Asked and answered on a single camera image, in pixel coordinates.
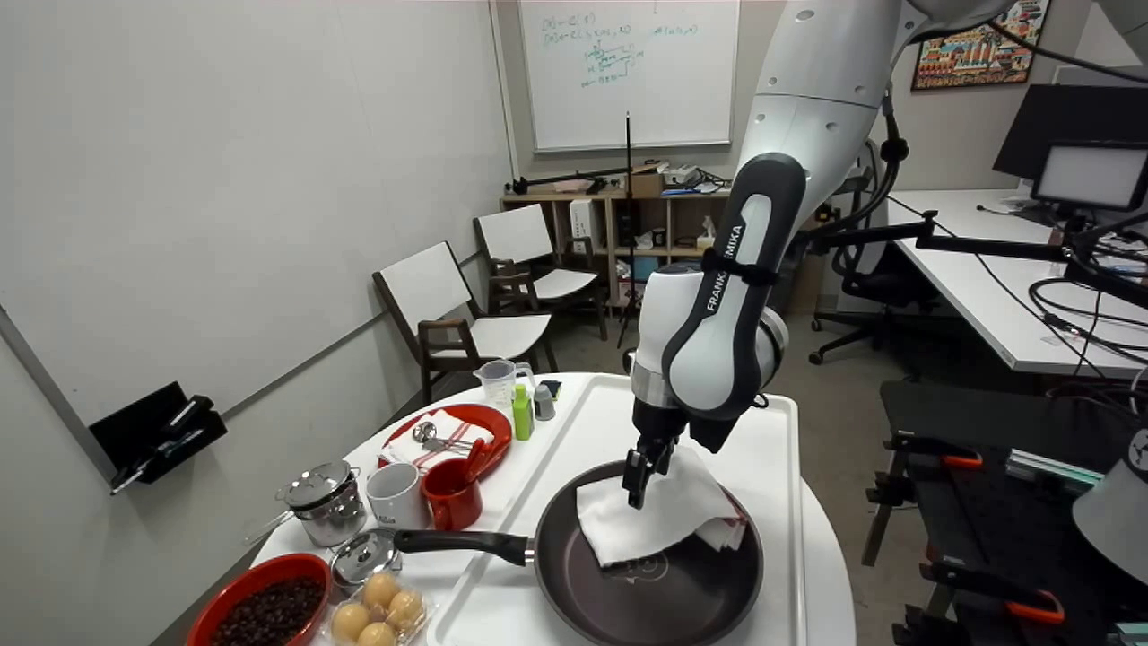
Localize whiteboard on wall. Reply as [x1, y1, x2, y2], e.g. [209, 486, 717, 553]
[519, 0, 738, 151]

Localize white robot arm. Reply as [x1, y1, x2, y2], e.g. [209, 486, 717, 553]
[626, 0, 1029, 507]

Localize white red-striped tissue cloth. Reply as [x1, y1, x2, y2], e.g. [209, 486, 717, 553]
[575, 467, 746, 568]

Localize wooden shelf unit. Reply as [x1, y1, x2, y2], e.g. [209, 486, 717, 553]
[503, 164, 734, 308]

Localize white folding chair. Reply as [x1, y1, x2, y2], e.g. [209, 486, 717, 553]
[374, 244, 552, 392]
[479, 205, 608, 328]

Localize bag of round breads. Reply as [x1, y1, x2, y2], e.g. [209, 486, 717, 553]
[327, 571, 426, 646]

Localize black frying pan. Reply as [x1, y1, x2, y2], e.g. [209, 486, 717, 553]
[390, 462, 766, 646]

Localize green sauce bottle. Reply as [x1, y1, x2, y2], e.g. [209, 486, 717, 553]
[509, 384, 535, 443]

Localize red mug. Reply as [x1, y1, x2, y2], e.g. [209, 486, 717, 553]
[420, 458, 485, 530]

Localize red bowl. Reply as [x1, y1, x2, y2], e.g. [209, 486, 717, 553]
[188, 553, 334, 646]

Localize red plate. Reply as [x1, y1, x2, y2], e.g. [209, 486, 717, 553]
[376, 402, 515, 480]

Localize white folded napkin on plate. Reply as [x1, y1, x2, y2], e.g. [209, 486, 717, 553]
[384, 413, 492, 471]

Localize computer monitor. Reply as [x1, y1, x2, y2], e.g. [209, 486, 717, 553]
[994, 87, 1148, 211]

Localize black wall tray holder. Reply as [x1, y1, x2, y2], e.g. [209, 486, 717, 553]
[93, 384, 228, 493]

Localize clear measuring cup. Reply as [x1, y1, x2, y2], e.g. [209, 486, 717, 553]
[475, 359, 535, 408]

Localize grey salt shaker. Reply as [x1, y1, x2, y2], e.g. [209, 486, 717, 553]
[535, 379, 560, 419]

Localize white folding chair back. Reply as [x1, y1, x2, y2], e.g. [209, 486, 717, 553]
[479, 205, 608, 328]

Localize metal lidded tin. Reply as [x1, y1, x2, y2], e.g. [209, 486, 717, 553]
[285, 462, 366, 546]

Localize white folding chair front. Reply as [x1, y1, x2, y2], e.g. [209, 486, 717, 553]
[374, 244, 552, 392]

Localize white office desk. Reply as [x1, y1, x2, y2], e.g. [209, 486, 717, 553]
[885, 190, 1148, 379]

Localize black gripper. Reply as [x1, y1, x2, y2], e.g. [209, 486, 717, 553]
[620, 402, 685, 510]

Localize white mug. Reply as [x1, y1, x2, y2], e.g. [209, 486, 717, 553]
[366, 462, 426, 530]

